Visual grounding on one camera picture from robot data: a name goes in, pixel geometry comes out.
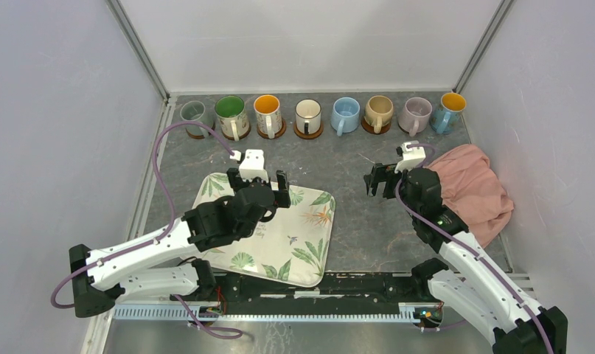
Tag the grey green ribbed mug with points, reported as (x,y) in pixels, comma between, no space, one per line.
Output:
(195,111)

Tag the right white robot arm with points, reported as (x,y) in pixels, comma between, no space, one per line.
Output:
(464,277)

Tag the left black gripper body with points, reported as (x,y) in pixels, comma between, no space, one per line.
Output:
(236,183)

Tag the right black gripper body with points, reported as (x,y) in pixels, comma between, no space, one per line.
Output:
(403,189)

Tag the light blue mug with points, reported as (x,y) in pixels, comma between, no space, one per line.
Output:
(345,116)

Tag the beige ceramic mug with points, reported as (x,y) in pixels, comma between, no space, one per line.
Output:
(379,111)

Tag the brown wooden coaster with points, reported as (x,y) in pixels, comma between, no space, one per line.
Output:
(199,133)
(276,135)
(240,137)
(316,134)
(370,129)

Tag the orange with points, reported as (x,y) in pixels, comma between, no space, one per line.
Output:
(447,112)

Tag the leaf patterned serving tray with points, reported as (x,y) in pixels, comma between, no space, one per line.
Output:
(291,248)

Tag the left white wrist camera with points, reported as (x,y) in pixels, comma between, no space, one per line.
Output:
(251,164)

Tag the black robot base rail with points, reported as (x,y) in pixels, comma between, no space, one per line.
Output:
(337,294)

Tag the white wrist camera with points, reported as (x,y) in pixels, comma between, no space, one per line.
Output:
(251,164)
(410,156)

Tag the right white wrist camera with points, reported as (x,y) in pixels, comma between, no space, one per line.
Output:
(410,156)

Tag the white mug green inside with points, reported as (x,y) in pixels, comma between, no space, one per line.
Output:
(232,116)

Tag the pink ribbed mug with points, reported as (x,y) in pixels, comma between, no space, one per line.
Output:
(415,115)

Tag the pink drawstring cloth bag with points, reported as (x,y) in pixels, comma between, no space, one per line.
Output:
(473,191)

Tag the white mug orange inside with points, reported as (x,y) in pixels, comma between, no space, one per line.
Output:
(268,114)

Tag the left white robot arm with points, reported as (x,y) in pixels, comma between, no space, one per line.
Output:
(100,277)

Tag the cream enamel mug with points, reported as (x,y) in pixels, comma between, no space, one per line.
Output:
(308,117)

